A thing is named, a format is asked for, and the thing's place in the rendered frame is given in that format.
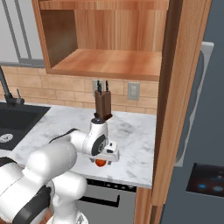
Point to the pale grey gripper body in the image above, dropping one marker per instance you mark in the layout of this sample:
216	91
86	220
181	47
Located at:
112	156

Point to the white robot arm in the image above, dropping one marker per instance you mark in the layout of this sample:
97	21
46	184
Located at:
49	163

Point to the red apple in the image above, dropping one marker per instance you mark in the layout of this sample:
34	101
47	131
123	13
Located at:
100	163

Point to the wooden base cabinet panel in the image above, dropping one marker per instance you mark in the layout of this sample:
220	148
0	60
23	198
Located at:
143	207

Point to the wooden cabinet door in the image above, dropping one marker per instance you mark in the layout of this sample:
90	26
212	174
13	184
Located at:
180	96

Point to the grey dishwasher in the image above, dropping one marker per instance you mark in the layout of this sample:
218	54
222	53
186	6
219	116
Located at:
128	204

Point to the brown knife block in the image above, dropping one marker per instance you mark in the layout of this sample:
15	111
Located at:
102	105

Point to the dark grey fridge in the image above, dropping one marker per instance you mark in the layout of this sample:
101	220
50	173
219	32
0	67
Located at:
207	122

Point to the black sink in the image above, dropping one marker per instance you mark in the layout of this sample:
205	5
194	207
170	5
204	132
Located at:
17	119

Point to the black tap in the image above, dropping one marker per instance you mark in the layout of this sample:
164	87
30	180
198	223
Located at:
6	90

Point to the grey wall outlet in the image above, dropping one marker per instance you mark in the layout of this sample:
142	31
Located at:
134	91
94	86

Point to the open wooden wall cabinet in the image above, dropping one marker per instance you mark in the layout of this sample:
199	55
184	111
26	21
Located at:
110	62

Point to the window with grey frame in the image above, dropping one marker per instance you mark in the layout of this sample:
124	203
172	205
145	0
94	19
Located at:
17	32

